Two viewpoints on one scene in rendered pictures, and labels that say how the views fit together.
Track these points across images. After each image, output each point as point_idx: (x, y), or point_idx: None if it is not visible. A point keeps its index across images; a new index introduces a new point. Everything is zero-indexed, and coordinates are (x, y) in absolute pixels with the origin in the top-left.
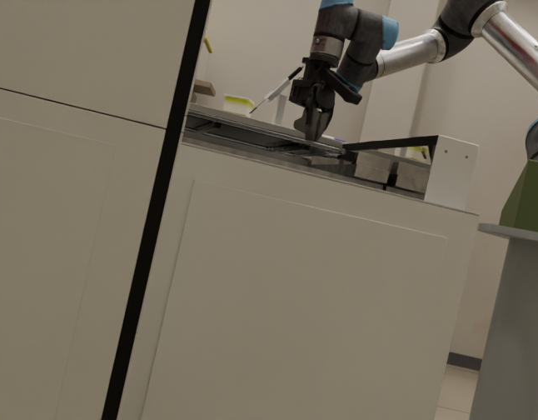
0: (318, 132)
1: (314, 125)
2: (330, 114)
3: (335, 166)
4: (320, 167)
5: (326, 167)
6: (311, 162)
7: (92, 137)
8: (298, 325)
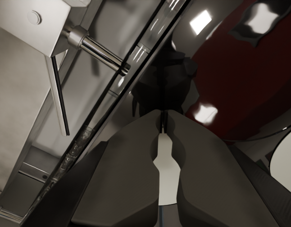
0: (153, 127)
1: (198, 144)
2: (56, 221)
3: (62, 66)
4: (26, 147)
5: (40, 115)
6: None
7: None
8: None
